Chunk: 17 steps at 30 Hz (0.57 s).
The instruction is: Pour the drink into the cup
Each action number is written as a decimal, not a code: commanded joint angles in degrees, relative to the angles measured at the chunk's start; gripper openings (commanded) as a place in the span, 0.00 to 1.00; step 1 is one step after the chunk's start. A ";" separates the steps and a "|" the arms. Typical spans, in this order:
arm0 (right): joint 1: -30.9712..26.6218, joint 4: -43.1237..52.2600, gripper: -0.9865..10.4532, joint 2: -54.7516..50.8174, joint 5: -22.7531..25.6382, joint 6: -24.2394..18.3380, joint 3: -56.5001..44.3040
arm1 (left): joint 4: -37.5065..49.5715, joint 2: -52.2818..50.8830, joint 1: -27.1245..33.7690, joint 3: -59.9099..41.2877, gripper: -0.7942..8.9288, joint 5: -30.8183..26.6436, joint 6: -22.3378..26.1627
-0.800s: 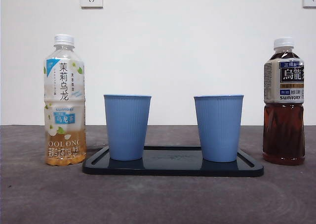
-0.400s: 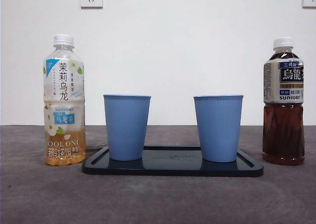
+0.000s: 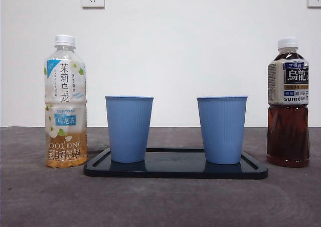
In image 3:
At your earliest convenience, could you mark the blue ribbed cup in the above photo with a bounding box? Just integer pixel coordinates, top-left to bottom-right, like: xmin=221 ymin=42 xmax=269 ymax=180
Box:
xmin=104 ymin=95 xmax=154 ymax=163
xmin=196 ymin=95 xmax=249 ymax=165

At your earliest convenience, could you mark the dark blue tray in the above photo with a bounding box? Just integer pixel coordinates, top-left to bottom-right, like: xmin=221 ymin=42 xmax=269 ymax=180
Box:
xmin=83 ymin=147 xmax=268 ymax=180

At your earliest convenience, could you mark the dark oolong tea bottle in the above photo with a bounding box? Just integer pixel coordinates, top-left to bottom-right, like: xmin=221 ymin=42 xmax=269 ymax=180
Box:
xmin=266 ymin=37 xmax=310 ymax=168

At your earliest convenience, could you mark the jasmine oolong tea bottle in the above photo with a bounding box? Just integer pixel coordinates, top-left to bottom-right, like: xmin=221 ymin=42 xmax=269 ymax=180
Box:
xmin=44 ymin=34 xmax=88 ymax=169

